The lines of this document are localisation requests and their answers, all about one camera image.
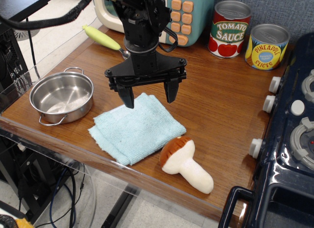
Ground toy microwave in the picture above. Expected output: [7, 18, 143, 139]
[94, 0, 214, 47]

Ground small steel pot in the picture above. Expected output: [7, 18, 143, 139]
[29, 67, 94, 126]

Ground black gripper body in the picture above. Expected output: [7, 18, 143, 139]
[105, 39, 187, 91]

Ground tomato sauce can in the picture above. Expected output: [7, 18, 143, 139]
[208, 0, 252, 58]

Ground black braided cable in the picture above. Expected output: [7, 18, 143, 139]
[0, 0, 94, 31]

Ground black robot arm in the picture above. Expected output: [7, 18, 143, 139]
[94, 0, 187, 108]

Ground light blue folded cloth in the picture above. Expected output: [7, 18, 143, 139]
[88, 93, 186, 166]

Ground plush toy mushroom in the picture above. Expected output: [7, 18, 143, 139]
[159, 136, 214, 194]

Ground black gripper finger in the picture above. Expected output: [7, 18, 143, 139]
[118, 86, 134, 109]
[164, 79, 179, 103]

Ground pineapple slices can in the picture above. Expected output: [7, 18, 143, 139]
[245, 24, 290, 70]

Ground green handled spoon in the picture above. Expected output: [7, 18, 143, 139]
[82, 25, 131, 60]

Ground dark blue toy stove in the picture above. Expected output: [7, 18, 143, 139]
[219, 33, 314, 228]

